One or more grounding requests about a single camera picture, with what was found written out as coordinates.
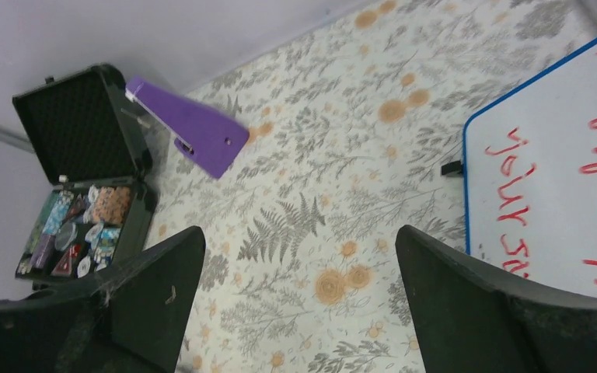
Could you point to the floral table mat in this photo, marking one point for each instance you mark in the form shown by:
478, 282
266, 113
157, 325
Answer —
349, 126

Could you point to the black poker chip case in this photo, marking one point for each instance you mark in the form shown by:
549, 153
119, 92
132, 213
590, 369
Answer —
96, 159

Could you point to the black whiteboard clip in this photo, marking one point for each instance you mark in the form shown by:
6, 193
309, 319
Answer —
453, 169

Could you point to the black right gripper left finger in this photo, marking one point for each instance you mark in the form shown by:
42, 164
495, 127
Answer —
129, 317

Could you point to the blue framed whiteboard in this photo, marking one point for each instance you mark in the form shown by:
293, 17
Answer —
530, 174

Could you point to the purple metronome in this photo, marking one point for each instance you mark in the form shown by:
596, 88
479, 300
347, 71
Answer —
204, 135

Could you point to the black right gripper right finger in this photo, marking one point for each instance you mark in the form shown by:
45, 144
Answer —
470, 316

